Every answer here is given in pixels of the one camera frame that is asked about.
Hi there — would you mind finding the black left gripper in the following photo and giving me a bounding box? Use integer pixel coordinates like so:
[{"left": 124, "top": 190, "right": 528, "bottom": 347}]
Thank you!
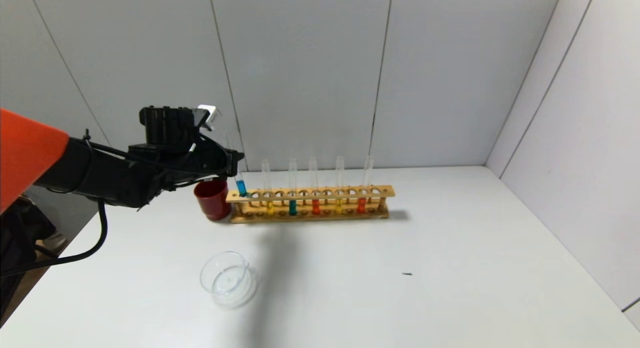
[{"left": 197, "top": 136, "right": 245, "bottom": 178}]

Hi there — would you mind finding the blue liquid test tube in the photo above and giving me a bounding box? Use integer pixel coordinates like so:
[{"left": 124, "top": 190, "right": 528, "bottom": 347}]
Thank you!
[{"left": 225, "top": 132, "right": 249, "bottom": 198}]

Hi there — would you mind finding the yellow liquid test tube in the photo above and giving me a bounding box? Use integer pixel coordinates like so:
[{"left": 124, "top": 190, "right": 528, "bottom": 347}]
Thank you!
[
  {"left": 334, "top": 156, "right": 345, "bottom": 214},
  {"left": 261, "top": 159, "right": 275, "bottom": 217}
]

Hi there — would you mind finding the teal liquid test tube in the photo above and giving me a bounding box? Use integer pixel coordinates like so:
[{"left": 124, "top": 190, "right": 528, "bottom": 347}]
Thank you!
[{"left": 288, "top": 158, "right": 299, "bottom": 217}]

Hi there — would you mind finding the wooden test tube rack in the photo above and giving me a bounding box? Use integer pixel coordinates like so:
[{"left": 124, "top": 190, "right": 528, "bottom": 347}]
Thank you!
[{"left": 226, "top": 185, "right": 396, "bottom": 224}]

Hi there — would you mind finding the red liquid test tube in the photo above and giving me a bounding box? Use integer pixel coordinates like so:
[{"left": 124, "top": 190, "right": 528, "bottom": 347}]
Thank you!
[
  {"left": 309, "top": 157, "right": 321, "bottom": 216},
  {"left": 356, "top": 155, "right": 375, "bottom": 214}
]

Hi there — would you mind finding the red cup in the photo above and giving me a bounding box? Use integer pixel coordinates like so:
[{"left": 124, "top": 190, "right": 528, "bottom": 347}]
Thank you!
[{"left": 193, "top": 178, "right": 233, "bottom": 222}]

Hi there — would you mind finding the clear glass beaker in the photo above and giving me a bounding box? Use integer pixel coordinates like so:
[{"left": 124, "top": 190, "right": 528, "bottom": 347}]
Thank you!
[{"left": 199, "top": 251, "right": 259, "bottom": 309}]

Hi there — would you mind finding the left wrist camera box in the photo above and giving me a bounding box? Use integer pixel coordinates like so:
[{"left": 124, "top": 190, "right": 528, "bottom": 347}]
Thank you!
[{"left": 139, "top": 104, "right": 222, "bottom": 147}]

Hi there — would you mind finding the thick black cable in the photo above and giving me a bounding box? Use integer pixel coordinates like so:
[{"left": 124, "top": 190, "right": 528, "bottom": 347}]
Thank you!
[{"left": 0, "top": 198, "right": 110, "bottom": 278}]

